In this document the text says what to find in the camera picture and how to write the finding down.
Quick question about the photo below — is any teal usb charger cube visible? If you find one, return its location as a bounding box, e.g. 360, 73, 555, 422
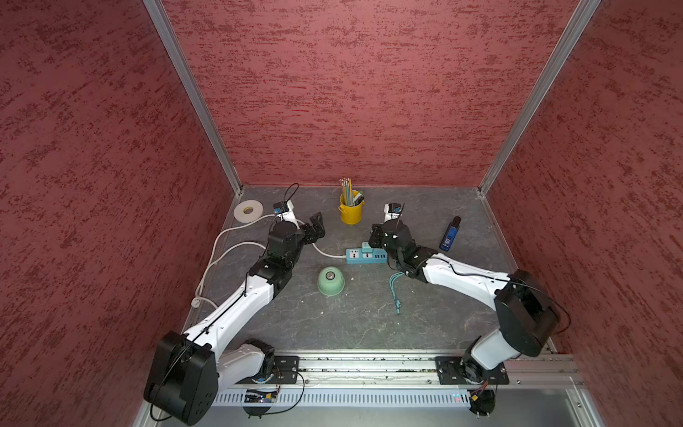
361, 242, 374, 254

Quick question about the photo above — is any teal multi-head charging cable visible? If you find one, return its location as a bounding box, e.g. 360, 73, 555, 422
388, 270, 407, 316

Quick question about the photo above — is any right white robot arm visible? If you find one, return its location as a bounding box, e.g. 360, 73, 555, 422
369, 218, 563, 384

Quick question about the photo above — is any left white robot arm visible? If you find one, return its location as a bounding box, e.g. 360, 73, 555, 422
143, 212, 325, 426

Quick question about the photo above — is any teal power strip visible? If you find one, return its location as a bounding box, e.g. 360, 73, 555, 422
346, 247, 388, 265

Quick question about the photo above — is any yellow metal bucket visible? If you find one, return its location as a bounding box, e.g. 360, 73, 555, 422
338, 190, 365, 225

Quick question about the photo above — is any black marker in bucket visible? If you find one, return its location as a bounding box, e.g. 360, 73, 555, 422
353, 191, 364, 206

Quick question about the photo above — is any pencils bundle in bucket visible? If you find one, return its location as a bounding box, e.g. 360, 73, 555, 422
340, 178, 353, 206

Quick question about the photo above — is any white tape roll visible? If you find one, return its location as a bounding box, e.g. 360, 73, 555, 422
233, 200, 264, 224

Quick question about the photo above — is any blue black handheld device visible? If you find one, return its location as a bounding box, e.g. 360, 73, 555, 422
439, 216, 462, 252

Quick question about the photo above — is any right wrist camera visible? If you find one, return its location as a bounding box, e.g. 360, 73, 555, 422
384, 203, 404, 222

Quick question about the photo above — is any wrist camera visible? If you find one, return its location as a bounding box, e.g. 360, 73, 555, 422
273, 200, 299, 226
384, 203, 404, 222

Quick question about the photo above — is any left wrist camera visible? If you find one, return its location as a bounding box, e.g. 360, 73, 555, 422
273, 200, 299, 226

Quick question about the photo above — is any white power strip cord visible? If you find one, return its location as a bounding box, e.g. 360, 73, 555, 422
191, 214, 348, 311

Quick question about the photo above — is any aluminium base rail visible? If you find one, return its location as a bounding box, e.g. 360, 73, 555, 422
149, 350, 601, 426

